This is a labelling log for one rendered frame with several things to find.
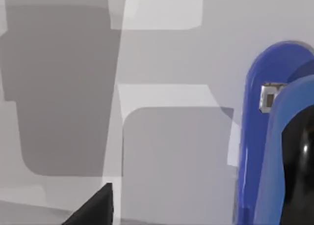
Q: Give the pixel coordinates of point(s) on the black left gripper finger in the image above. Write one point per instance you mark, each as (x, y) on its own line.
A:
(99, 207)

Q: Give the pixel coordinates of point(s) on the blue and black stapler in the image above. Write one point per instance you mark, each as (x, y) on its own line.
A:
(255, 141)

